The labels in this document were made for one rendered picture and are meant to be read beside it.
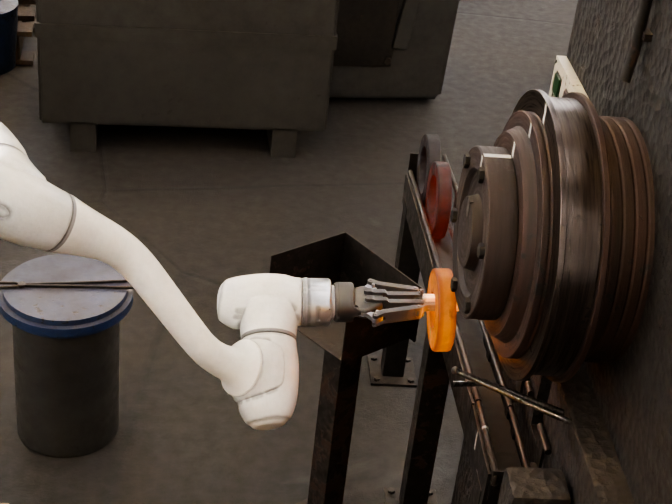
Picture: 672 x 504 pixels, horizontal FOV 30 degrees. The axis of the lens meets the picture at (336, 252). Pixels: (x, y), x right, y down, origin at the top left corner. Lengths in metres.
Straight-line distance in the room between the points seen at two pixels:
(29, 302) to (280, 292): 0.90
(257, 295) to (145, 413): 1.14
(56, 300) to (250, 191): 1.50
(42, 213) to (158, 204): 2.31
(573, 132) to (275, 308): 0.66
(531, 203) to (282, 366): 0.58
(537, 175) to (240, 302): 0.65
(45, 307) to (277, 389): 0.93
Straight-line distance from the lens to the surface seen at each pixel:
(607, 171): 1.87
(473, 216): 1.98
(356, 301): 2.31
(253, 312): 2.26
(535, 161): 1.92
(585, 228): 1.85
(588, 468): 2.00
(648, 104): 1.98
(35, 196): 1.97
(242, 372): 2.18
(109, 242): 2.06
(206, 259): 3.98
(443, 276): 2.31
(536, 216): 1.88
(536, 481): 2.06
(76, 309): 2.98
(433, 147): 3.14
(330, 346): 2.60
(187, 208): 4.25
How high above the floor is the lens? 2.12
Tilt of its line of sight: 31 degrees down
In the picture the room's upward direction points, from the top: 6 degrees clockwise
